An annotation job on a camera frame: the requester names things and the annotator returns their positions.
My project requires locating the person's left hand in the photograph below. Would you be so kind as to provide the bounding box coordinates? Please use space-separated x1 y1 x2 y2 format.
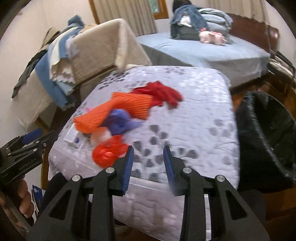
1 179 34 229

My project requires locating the dark wooden headboard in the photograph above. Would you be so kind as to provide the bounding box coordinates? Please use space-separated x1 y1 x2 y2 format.
227 13 280 52

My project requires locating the blue plastic bag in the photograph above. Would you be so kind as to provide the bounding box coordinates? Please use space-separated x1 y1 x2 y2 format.
101 109 144 136

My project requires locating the beige curtain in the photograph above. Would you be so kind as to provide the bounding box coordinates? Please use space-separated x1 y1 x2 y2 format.
203 0 269 24
93 0 158 37

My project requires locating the pile of folded clothes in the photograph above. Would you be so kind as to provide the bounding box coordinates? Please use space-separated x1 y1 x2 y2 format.
170 1 233 41

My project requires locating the white small box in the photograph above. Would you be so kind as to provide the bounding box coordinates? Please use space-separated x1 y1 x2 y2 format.
63 124 90 149

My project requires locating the blue bed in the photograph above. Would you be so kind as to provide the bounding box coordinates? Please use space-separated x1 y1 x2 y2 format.
137 33 270 87

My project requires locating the dark hanging garment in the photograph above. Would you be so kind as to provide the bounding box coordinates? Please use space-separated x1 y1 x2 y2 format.
11 49 48 98

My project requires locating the pink plush pig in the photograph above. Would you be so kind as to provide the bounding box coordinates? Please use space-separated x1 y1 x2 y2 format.
199 28 227 46

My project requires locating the wooden window frame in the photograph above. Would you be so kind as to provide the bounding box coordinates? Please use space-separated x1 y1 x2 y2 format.
148 0 169 20

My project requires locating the blue and white felt cloth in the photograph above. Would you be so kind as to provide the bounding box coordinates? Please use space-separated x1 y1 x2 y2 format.
35 15 85 110

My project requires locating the red cloth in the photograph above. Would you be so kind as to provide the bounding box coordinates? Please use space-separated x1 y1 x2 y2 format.
130 81 183 108

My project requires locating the pink plastic wrapper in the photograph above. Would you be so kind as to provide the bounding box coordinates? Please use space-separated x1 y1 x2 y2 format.
85 107 93 113

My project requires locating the grey leaf-pattern quilt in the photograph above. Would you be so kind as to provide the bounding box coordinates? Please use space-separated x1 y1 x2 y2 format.
48 65 240 241

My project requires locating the beige quilted blanket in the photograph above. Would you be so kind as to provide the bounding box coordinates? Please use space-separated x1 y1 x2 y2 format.
10 19 152 129

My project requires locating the white tissue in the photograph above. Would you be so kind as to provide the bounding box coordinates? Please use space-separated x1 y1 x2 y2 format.
90 127 112 146

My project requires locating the curved orange foam net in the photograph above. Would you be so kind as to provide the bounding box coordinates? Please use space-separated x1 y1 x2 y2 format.
73 100 114 133

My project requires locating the blue and white packet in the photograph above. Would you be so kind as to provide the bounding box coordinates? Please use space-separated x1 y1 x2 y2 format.
31 185 45 218

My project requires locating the black trash bag bin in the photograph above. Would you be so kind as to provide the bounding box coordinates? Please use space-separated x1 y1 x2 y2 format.
235 91 295 194

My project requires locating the right beige curtain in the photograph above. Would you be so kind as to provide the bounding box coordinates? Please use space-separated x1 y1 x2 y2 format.
203 0 269 24

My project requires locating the red plastic bag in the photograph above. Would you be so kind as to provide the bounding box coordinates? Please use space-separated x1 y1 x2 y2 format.
92 135 128 169

